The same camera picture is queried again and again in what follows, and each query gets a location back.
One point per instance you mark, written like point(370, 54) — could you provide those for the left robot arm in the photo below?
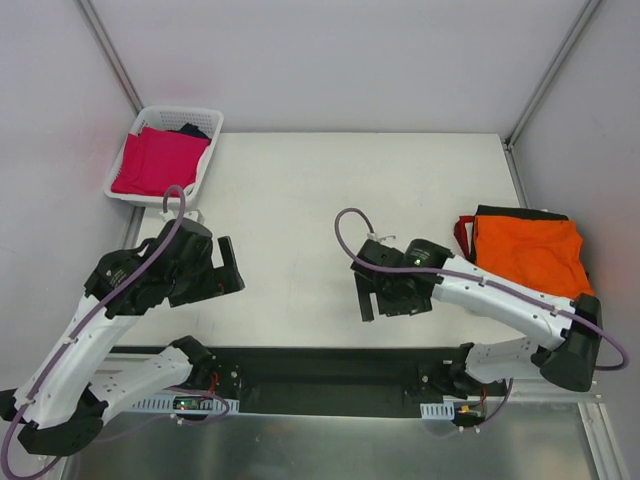
point(66, 403)

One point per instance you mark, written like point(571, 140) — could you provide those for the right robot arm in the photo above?
point(560, 339)

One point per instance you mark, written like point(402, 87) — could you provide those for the white plastic basket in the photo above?
point(170, 118)

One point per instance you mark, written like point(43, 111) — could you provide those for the white cable duct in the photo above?
point(168, 403)
point(444, 411)

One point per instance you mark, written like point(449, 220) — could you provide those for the red t shirt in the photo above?
point(463, 234)

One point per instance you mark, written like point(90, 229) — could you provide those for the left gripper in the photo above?
point(220, 279)

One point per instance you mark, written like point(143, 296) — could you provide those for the orange t shirt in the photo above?
point(530, 250)

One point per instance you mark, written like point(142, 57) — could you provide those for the left white cable duct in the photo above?
point(168, 403)

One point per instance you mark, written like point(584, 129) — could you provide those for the right white cable duct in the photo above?
point(444, 411)

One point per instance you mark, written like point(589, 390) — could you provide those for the dark navy t shirt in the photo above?
point(193, 131)

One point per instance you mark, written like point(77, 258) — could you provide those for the aluminium frame post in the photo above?
point(569, 43)
point(99, 32)

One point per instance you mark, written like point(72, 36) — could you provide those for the right aluminium frame post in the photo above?
point(569, 43)

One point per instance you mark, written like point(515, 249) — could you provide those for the pink t shirt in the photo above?
point(155, 159)

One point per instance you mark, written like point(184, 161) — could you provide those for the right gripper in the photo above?
point(375, 288)

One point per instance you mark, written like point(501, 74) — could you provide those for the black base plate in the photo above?
point(385, 383)

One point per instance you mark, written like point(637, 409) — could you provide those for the black t shirt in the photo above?
point(520, 212)

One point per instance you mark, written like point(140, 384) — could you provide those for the left aluminium frame post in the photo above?
point(99, 32)

